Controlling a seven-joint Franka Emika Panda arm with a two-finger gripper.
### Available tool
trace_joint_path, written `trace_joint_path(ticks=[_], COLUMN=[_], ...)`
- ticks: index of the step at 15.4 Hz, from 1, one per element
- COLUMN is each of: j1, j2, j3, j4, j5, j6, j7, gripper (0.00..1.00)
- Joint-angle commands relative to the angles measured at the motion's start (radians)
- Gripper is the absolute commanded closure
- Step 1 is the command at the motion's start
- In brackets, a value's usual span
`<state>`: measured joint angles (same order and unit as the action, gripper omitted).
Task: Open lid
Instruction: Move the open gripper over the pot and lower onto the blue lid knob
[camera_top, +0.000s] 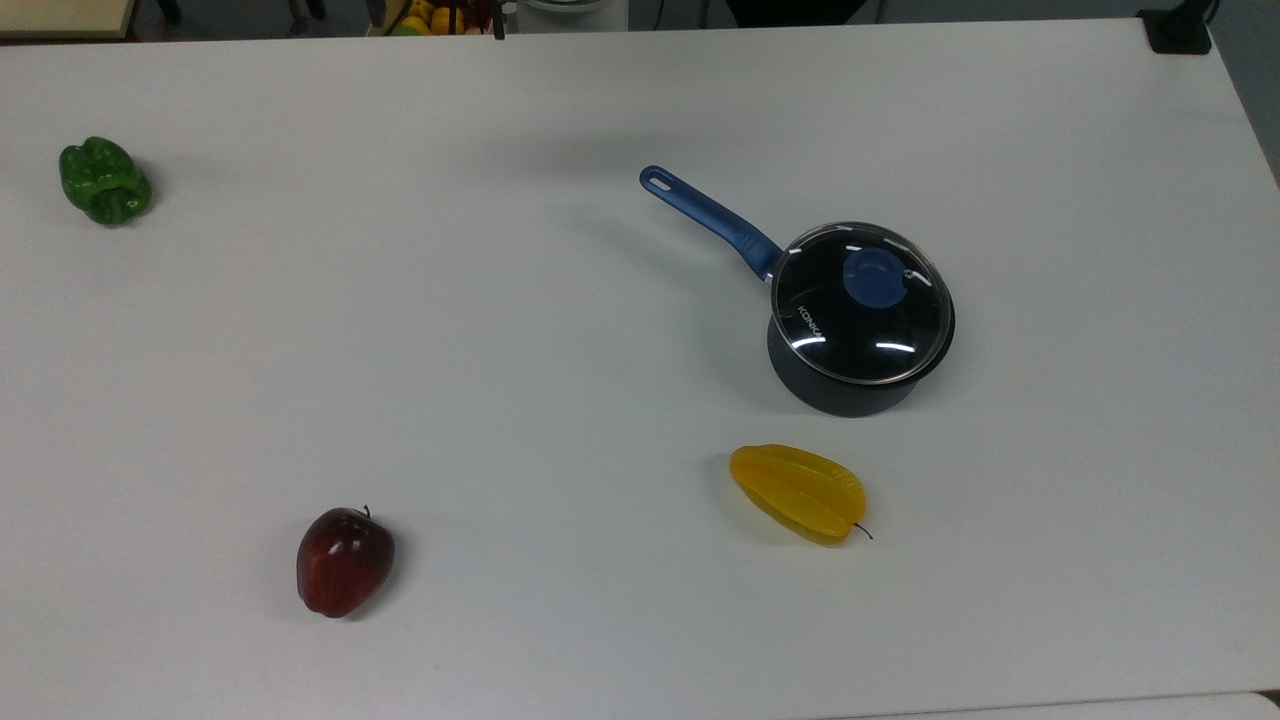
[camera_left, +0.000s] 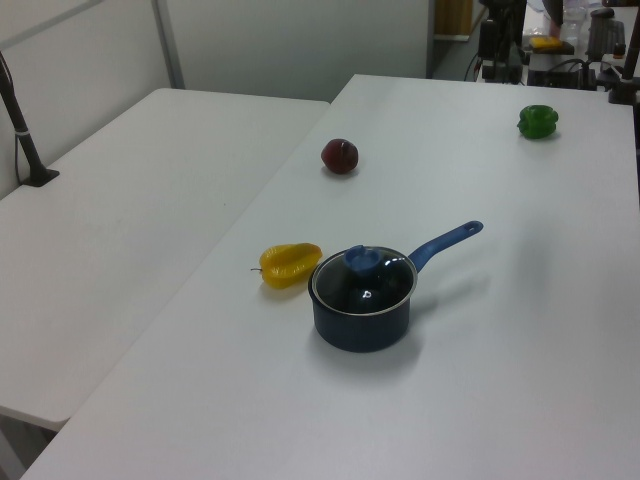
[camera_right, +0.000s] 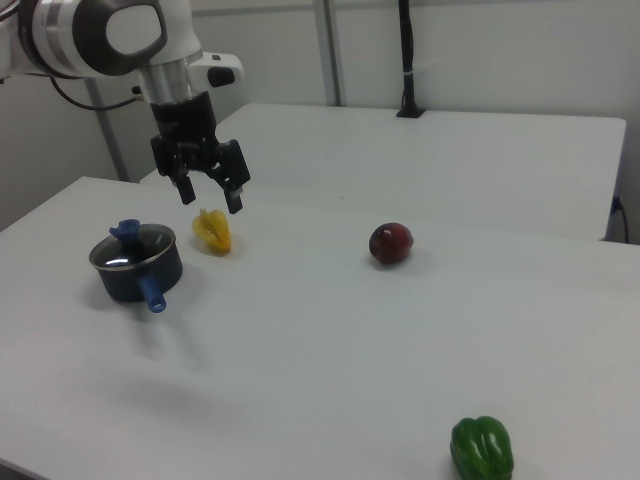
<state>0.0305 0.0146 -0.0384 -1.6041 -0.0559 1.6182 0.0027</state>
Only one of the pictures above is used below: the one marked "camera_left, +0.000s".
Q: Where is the glass lid with blue knob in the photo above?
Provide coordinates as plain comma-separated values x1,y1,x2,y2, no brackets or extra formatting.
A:
310,244,419,317

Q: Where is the black clamp stand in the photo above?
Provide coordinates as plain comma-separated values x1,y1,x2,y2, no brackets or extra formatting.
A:
607,27,640,105

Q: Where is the blue saucepan with handle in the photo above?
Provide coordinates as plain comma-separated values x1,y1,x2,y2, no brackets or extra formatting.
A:
308,220,485,354

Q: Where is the yellow starfruit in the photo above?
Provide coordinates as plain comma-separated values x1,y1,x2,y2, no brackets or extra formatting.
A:
250,242,322,291

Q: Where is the black electronics box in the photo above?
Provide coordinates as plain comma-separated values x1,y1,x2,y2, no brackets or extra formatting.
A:
527,58,597,92

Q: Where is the black camera stand pole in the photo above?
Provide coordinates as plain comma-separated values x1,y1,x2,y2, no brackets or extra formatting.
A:
0,49,60,188

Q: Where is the green bell pepper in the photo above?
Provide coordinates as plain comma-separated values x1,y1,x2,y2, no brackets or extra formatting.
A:
517,104,560,141

